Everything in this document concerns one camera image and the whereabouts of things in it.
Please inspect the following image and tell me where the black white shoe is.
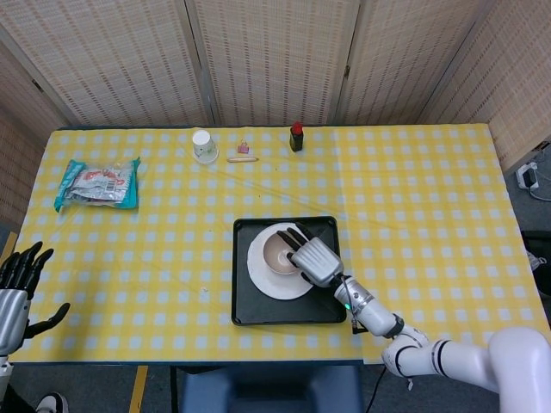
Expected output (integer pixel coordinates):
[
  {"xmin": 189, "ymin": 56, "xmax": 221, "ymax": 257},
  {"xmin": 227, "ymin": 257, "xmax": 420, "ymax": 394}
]
[{"xmin": 36, "ymin": 391, "xmax": 70, "ymax": 413}]

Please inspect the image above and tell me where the black bottle red cap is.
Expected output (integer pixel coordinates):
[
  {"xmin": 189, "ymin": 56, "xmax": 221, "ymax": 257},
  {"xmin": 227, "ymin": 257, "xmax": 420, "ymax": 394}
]
[{"xmin": 289, "ymin": 121, "xmax": 305, "ymax": 153}]

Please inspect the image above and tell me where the white paper cup upside down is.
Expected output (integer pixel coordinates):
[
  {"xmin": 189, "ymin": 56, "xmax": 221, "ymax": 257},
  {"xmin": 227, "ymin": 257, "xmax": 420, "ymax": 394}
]
[{"xmin": 191, "ymin": 129, "xmax": 220, "ymax": 164}]

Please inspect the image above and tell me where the yellow white checked tablecloth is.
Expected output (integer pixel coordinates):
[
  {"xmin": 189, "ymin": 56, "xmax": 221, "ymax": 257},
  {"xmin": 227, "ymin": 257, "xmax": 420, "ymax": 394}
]
[{"xmin": 8, "ymin": 124, "xmax": 551, "ymax": 367}]

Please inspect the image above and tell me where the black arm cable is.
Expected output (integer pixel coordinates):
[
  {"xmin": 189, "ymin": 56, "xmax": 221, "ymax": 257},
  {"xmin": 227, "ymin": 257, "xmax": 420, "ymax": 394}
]
[{"xmin": 340, "ymin": 275, "xmax": 367, "ymax": 336}]

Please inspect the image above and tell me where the white power adapter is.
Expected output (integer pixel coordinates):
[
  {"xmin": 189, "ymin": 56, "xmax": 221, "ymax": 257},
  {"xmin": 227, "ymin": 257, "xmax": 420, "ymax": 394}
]
[{"xmin": 515, "ymin": 162, "xmax": 542, "ymax": 190}]

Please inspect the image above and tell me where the beige bowl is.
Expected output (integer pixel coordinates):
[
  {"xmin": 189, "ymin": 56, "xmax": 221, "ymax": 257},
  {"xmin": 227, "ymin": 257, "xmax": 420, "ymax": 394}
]
[{"xmin": 262, "ymin": 231, "xmax": 305, "ymax": 276}]

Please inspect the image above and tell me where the white paper plate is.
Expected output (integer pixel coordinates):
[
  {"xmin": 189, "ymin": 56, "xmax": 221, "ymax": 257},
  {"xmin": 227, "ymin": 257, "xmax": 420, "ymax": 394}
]
[{"xmin": 247, "ymin": 222, "xmax": 315, "ymax": 301}]

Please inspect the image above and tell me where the black plastic tray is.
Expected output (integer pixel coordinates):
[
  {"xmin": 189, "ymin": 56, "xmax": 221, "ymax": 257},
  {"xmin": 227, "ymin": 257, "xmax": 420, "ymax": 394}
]
[{"xmin": 231, "ymin": 216, "xmax": 348, "ymax": 327}]

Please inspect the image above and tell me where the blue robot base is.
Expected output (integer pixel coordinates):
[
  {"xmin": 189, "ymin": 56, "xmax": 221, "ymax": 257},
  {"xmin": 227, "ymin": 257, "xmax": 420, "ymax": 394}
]
[{"xmin": 178, "ymin": 365, "xmax": 365, "ymax": 413}]

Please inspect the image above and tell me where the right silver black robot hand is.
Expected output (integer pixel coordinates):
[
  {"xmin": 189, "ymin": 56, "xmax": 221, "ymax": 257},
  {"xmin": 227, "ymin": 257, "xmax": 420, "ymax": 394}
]
[{"xmin": 277, "ymin": 221, "xmax": 345, "ymax": 288}]

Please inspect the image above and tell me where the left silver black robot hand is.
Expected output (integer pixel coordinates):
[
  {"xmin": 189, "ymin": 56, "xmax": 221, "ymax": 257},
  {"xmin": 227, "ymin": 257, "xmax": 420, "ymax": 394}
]
[{"xmin": 0, "ymin": 241, "xmax": 71, "ymax": 356}]

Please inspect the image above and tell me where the woven folding screen panel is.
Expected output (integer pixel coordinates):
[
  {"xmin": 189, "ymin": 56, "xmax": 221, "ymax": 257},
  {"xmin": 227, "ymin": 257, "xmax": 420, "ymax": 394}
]
[
  {"xmin": 335, "ymin": 0, "xmax": 492, "ymax": 126},
  {"xmin": 184, "ymin": 0, "xmax": 361, "ymax": 126},
  {"xmin": 0, "ymin": 38, "xmax": 65, "ymax": 225},
  {"xmin": 419, "ymin": 0, "xmax": 551, "ymax": 173},
  {"xmin": 0, "ymin": 0, "xmax": 216, "ymax": 128}
]

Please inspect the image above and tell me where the teal silver snack bag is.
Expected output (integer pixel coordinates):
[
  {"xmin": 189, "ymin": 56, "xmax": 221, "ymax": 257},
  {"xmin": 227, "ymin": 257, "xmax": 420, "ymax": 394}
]
[{"xmin": 53, "ymin": 157, "xmax": 141, "ymax": 213}]

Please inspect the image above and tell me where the black bag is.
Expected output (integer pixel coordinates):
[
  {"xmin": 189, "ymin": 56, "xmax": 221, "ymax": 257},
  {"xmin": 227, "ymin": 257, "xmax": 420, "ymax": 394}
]
[{"xmin": 521, "ymin": 231, "xmax": 551, "ymax": 298}]

